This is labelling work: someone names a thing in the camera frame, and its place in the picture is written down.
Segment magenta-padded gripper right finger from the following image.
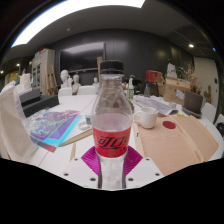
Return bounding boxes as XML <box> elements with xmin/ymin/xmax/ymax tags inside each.
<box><xmin>124</xmin><ymin>145</ymin><xmax>165</xmax><ymax>189</ymax></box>

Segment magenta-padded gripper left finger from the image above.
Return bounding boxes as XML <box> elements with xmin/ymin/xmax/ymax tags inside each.
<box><xmin>62</xmin><ymin>145</ymin><xmax>101</xmax><ymax>189</ymax></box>

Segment clear red-labelled drink bottle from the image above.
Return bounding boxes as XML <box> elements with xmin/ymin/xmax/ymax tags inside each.
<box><xmin>90</xmin><ymin>59</ymin><xmax>134</xmax><ymax>191</ymax></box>

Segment flat round red coaster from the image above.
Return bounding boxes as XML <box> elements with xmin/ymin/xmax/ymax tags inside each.
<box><xmin>162</xmin><ymin>120</ymin><xmax>177</xmax><ymax>130</ymax></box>

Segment small grey-capped jar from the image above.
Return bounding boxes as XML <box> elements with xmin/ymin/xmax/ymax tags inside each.
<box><xmin>83</xmin><ymin>111</ymin><xmax>94</xmax><ymax>126</ymax></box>

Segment white ceramic mug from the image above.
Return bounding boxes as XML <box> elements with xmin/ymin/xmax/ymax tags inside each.
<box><xmin>133</xmin><ymin>106</ymin><xmax>159</xmax><ymax>130</ymax></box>

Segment white fabric bag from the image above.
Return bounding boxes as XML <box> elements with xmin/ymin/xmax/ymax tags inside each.
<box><xmin>0</xmin><ymin>83</ymin><xmax>39</xmax><ymax>164</ymax></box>

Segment white chair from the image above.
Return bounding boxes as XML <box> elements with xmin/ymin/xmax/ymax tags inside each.
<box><xmin>77</xmin><ymin>85</ymin><xmax>98</xmax><ymax>96</ymax></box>
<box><xmin>58</xmin><ymin>86</ymin><xmax>73</xmax><ymax>98</ymax></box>
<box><xmin>201</xmin><ymin>102</ymin><xmax>217</xmax><ymax>124</ymax></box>
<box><xmin>213</xmin><ymin>113</ymin><xmax>224</xmax><ymax>128</ymax></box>

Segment black box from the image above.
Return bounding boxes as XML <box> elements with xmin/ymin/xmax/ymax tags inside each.
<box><xmin>19</xmin><ymin>88</ymin><xmax>60</xmax><ymax>118</ymax></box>

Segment white spray bottle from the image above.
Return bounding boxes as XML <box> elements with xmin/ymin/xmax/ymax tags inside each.
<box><xmin>127</xmin><ymin>77</ymin><xmax>135</xmax><ymax>101</ymax></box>

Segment brown cardboard box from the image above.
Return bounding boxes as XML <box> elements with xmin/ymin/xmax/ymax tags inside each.
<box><xmin>162</xmin><ymin>77</ymin><xmax>191</xmax><ymax>106</ymax></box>

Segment black backpack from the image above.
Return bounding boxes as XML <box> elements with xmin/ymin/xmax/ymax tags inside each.
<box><xmin>215</xmin><ymin>121</ymin><xmax>224</xmax><ymax>138</ymax></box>

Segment wooden easel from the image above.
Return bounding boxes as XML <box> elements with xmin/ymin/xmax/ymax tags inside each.
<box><xmin>96</xmin><ymin>55</ymin><xmax>104</xmax><ymax>79</ymax></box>
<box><xmin>46</xmin><ymin>64</ymin><xmax>59</xmax><ymax>96</ymax></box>

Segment red box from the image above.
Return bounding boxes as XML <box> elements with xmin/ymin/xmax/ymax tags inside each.
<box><xmin>145</xmin><ymin>69</ymin><xmax>164</xmax><ymax>84</ymax></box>

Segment white cabinet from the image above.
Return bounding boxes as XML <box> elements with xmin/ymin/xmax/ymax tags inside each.
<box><xmin>31</xmin><ymin>48</ymin><xmax>56</xmax><ymax>96</ymax></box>

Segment recessed ceiling spotlights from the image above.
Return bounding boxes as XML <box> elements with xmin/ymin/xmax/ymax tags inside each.
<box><xmin>188</xmin><ymin>43</ymin><xmax>218</xmax><ymax>52</ymax></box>

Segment long ceiling light panel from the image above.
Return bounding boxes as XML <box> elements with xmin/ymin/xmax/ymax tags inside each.
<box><xmin>11</xmin><ymin>0</ymin><xmax>147</xmax><ymax>48</ymax></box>

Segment black wall screen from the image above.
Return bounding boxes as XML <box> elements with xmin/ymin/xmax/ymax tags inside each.
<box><xmin>59</xmin><ymin>41</ymin><xmax>107</xmax><ymax>73</ymax></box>

